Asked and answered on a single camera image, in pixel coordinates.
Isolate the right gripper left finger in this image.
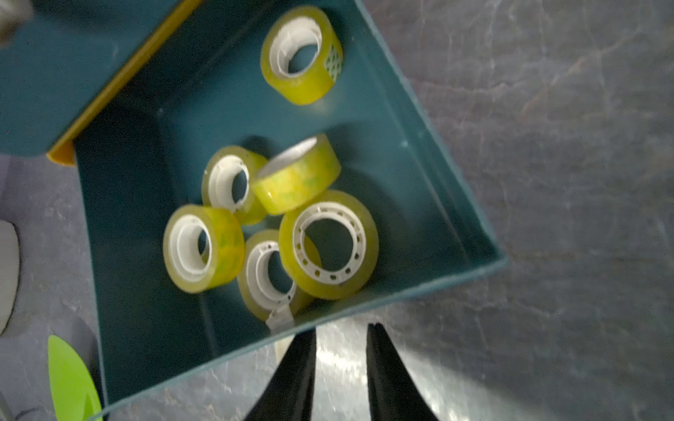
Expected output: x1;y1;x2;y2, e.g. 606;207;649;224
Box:
245;329;317;420

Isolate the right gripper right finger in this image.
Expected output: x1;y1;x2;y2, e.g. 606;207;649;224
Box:
366;323;438;420

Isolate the yellow-green tape roll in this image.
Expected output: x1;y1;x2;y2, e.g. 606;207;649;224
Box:
250;133;342;215
237;229;315;331
260;5;344;105
278;189;379;300
201;146;268;226
163;205;246;294

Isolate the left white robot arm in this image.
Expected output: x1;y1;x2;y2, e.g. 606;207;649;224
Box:
0;220;20;333

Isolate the teal three-drawer cabinet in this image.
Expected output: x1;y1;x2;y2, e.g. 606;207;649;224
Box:
1;1;505;420

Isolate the green toy shovel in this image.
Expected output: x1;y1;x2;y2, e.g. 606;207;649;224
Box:
47;335;104;421

